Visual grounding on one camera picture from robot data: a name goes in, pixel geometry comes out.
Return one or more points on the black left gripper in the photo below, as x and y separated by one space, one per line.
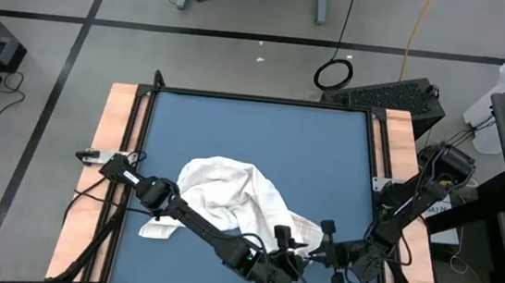
281 274

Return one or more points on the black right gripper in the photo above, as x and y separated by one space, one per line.
346 255

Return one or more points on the white paper label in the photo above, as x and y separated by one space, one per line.
446 230

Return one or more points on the black aluminium table frame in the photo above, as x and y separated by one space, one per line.
261 99

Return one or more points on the white towel with beige checks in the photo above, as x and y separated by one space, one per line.
229 190

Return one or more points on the black perforated computer case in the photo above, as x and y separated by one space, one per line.
387 96

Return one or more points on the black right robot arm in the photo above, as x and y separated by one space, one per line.
406 207

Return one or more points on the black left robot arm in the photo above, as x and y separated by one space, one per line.
200 222

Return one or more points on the silver metal bracket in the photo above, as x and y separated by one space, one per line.
380 184
97 157

